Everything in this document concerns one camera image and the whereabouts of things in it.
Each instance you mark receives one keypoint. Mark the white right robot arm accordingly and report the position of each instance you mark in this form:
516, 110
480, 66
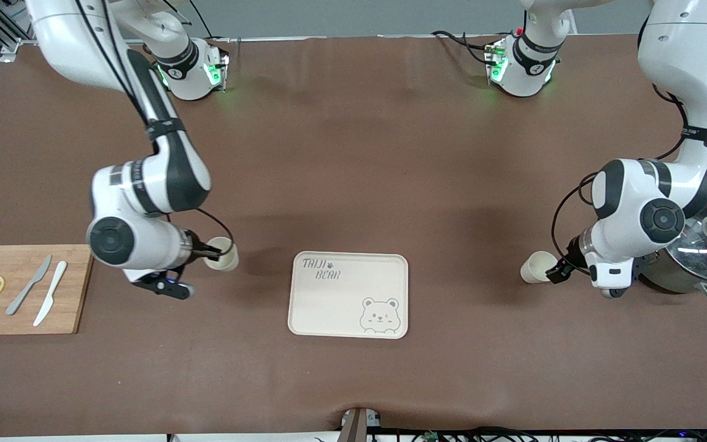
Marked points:
163, 178

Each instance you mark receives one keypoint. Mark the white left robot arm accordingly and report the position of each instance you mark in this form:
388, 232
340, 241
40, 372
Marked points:
691, 61

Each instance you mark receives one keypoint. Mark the metal base connector plate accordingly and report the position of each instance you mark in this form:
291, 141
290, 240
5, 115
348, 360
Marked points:
492, 61
223, 67

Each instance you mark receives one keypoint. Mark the cream bear print tray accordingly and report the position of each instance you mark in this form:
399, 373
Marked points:
329, 313

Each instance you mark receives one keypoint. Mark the grey plastic knife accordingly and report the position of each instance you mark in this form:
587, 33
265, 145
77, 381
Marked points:
27, 287

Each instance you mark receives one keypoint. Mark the white plastic knife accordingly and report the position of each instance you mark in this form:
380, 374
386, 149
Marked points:
51, 294

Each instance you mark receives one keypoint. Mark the metal table edge bracket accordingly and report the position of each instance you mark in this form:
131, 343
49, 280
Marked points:
358, 425

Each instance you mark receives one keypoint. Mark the white IKEA cup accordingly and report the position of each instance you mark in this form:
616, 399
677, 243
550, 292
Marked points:
226, 258
536, 267

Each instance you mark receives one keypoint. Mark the wooden cutting board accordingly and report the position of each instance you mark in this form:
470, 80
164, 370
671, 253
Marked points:
71, 301

